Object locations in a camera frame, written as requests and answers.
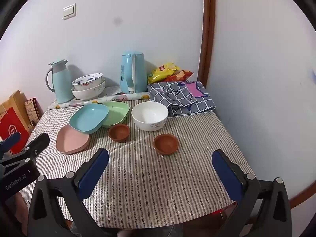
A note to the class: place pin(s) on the large white ceramic bowl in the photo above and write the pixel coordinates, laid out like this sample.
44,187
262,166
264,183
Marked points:
149,114

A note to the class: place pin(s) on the red chip bag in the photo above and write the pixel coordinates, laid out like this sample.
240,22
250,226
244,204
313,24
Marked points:
183,75

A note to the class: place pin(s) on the yellow chip bag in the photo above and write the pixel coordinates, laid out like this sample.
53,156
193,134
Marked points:
163,72

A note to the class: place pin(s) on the small brown bowl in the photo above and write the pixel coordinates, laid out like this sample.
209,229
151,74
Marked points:
119,133
166,144

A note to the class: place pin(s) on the rolled printed oilcloth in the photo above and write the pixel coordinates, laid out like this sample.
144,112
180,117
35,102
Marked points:
98,101

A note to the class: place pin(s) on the green plastic plate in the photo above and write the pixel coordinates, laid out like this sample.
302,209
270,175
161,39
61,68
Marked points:
118,113

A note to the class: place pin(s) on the striped grey tablecloth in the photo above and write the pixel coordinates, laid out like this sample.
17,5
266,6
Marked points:
148,177

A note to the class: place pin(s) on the pink plastic plate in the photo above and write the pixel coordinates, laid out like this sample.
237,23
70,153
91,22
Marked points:
71,142

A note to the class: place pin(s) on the white bowl red blue print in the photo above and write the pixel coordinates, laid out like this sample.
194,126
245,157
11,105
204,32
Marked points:
87,79

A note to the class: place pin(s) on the white wall light switch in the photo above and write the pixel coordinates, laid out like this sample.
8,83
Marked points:
69,11

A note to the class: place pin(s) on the brown wooden baseboard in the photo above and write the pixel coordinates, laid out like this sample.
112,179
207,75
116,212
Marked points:
303,193

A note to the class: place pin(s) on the brown wooden door frame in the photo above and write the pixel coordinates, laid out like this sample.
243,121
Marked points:
206,29

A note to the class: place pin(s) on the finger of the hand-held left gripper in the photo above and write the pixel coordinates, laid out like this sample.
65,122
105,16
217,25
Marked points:
37,143
11,138

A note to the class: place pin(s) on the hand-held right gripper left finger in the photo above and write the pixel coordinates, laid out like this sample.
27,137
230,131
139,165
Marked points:
95,170

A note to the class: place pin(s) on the light blue electric kettle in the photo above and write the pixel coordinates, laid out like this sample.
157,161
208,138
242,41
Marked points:
138,71

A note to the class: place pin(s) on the white bowl grey scroll rim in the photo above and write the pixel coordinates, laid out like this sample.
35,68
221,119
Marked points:
88,94

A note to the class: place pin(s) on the grey checked cloth pink patch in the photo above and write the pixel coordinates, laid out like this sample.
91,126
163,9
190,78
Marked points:
200,101

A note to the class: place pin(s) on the red paper bag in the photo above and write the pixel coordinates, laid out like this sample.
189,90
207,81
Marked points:
12,126

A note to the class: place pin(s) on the brown paper bag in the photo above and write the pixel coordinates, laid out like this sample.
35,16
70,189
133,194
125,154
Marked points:
17,101

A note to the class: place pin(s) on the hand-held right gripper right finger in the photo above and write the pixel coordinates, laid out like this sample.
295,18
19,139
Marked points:
227,172

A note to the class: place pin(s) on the patterned cardboard box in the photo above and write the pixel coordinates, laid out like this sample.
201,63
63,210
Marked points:
30,111

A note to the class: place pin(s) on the blue plastic plate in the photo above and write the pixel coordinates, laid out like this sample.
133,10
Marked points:
88,118

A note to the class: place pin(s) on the light blue thermos jug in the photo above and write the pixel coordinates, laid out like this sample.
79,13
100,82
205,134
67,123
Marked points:
61,84

